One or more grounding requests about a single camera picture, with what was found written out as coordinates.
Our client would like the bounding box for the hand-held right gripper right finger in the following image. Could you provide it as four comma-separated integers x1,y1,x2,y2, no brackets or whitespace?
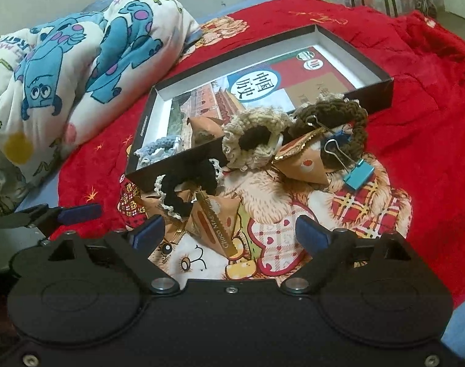
280,215,417,295

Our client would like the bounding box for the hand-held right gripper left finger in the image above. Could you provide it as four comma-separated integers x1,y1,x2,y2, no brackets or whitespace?
45,216,181,295

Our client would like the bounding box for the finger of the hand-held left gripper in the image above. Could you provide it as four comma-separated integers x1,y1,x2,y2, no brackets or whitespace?
0,203,103,238

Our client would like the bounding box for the brown crochet scrunchie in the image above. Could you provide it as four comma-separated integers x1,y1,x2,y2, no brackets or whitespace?
294,97,369,169

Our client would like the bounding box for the shallow black cardboard box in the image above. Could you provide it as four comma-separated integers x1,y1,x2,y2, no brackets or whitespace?
124,23,394,194

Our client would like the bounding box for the triangular brown snack packet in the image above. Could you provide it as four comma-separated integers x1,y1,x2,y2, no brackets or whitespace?
186,191,248,261
188,117,227,148
133,193,168,218
271,128,328,186

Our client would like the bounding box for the black crochet scrunchie white edge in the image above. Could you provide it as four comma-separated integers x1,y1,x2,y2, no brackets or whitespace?
154,158,226,220

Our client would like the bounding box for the large blue binder clip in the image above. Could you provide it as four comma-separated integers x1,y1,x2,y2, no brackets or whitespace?
324,139,374,191

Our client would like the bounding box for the light blue crochet scrunchie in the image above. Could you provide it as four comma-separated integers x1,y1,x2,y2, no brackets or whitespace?
134,135,185,169

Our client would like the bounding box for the small blue binder clip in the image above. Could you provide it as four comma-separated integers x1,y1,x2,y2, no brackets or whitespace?
305,115,355,142

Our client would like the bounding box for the beige crochet scrunchie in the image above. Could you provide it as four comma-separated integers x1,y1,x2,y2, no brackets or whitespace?
222,108,290,171

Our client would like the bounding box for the white cartoon monster blanket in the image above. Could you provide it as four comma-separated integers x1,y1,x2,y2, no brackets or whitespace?
0,0,200,215

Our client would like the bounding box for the red plush blanket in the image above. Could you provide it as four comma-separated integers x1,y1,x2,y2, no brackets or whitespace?
58,0,465,310

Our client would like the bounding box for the striped dark round object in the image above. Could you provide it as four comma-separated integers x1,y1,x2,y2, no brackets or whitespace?
414,0,437,19

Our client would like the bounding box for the white hair ring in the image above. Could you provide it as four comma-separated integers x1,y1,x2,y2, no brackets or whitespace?
268,132,284,157

